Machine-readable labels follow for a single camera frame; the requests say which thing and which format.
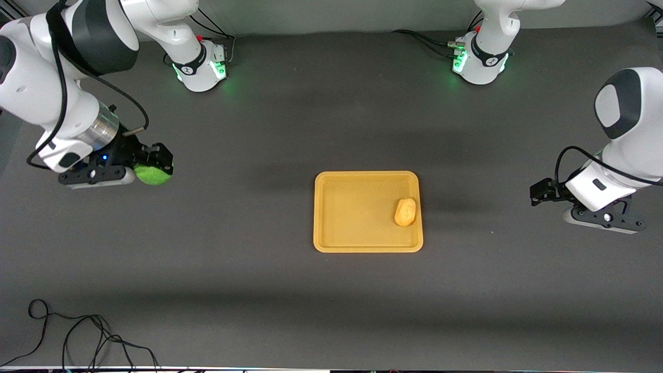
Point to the dark grey table cloth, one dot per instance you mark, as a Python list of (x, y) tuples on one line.
[(311, 311)]

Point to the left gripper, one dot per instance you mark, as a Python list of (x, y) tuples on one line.
[(550, 192)]

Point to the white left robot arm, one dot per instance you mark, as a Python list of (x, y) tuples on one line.
[(642, 129)]

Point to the yellow-brown potato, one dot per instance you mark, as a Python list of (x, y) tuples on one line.
[(405, 212)]

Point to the orange plastic tray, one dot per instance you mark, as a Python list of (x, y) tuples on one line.
[(357, 217)]

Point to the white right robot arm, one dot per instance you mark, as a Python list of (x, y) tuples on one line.
[(31, 77)]

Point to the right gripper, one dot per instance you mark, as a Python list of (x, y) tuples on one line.
[(127, 150)]

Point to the green apple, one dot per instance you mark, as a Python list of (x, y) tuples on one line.
[(153, 177)]

